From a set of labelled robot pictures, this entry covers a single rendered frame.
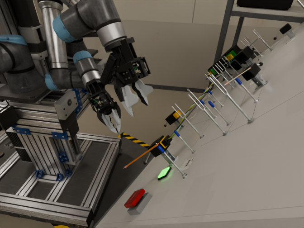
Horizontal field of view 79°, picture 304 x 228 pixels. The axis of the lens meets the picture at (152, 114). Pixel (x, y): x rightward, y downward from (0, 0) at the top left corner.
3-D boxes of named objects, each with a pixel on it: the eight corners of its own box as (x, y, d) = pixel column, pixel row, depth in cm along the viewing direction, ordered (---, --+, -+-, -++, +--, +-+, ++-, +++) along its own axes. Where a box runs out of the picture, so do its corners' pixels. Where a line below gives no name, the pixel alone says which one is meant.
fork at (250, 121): (254, 121, 41) (211, 74, 41) (246, 125, 43) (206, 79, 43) (255, 117, 43) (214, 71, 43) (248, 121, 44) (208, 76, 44)
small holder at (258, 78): (277, 70, 60) (262, 54, 60) (265, 85, 56) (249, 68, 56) (265, 77, 64) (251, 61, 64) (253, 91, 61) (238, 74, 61)
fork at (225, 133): (227, 135, 46) (190, 92, 46) (222, 137, 48) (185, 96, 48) (229, 130, 48) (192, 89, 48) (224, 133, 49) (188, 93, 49)
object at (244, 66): (254, 57, 118) (239, 40, 119) (249, 66, 107) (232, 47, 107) (245, 64, 124) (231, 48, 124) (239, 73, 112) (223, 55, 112)
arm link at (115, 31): (91, 34, 51) (110, 31, 57) (98, 51, 52) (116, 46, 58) (109, 22, 46) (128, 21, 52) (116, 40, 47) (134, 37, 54)
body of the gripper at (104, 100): (92, 112, 65) (80, 84, 68) (101, 118, 73) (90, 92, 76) (112, 102, 65) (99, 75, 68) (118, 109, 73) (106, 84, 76)
